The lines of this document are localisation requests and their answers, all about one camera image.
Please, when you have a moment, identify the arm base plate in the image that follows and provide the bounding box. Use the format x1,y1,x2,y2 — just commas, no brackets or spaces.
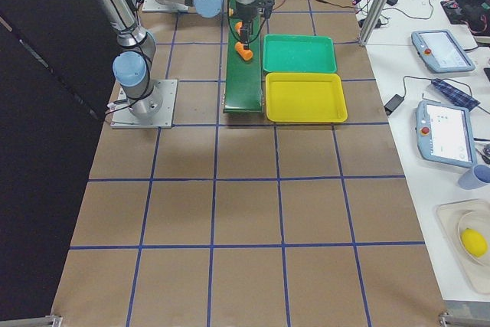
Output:
109,80,178,129

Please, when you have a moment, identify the blue cup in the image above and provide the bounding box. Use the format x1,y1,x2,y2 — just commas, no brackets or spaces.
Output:
458,165,490,190

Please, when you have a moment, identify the beige tray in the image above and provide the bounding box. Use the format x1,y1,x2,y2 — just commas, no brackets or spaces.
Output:
436,199,489,295

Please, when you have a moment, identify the yellow plastic tray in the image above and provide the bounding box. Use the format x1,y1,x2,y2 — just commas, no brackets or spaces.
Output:
265,72,348,123

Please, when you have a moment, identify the green plastic tray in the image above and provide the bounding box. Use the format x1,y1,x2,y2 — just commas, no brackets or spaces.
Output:
263,34,338,74

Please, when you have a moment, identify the plaid cloth pouch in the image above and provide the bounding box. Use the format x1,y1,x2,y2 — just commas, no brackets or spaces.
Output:
431,78,480,111

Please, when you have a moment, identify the aluminium frame post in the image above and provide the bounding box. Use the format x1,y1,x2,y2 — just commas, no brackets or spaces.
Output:
358,0,407,47

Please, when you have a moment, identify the orange cylinder labelled 4680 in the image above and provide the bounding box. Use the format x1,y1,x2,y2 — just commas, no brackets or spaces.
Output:
234,41,253,62

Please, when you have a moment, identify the blue teach pendant near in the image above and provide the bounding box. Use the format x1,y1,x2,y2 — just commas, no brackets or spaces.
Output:
415,100,477,168

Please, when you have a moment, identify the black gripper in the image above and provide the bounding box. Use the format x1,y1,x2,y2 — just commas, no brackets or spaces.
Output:
235,0,274,48

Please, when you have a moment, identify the blue teach pendant far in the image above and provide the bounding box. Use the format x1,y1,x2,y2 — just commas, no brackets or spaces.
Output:
411,30,475,74

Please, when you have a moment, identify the green conveyor belt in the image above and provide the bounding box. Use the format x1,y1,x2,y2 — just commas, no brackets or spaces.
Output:
223,18,263,113

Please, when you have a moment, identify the yellow lemon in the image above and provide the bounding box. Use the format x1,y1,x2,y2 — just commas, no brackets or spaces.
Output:
460,228,488,257

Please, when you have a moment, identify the blue teach pendant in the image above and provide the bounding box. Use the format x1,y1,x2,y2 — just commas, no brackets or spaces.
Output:
411,30,475,74
415,100,477,168

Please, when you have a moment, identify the black power adapter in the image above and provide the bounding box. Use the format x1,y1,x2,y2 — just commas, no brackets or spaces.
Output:
384,94,404,116

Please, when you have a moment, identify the plain orange cylinder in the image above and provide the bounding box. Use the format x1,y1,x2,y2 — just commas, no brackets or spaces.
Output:
234,21,243,36

